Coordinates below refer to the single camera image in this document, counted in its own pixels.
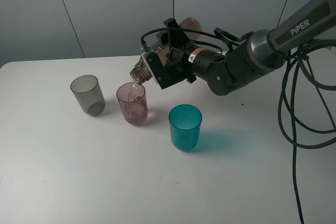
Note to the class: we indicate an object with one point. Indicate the pink translucent plastic cup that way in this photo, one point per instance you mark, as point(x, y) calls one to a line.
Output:
point(132, 100)

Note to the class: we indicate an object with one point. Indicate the grey translucent plastic cup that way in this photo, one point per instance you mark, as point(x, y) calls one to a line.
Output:
point(88, 94)

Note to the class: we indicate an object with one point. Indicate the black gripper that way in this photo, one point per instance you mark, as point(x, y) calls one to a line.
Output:
point(178, 44)

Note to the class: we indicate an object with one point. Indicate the teal translucent plastic cup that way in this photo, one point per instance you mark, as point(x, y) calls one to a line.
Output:
point(185, 124)

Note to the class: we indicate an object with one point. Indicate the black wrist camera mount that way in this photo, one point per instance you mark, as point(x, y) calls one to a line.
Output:
point(157, 69)

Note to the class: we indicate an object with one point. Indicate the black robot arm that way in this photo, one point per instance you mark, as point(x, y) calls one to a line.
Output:
point(253, 56)

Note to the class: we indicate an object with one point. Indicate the brown translucent water bottle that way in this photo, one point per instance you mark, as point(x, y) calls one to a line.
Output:
point(141, 73)

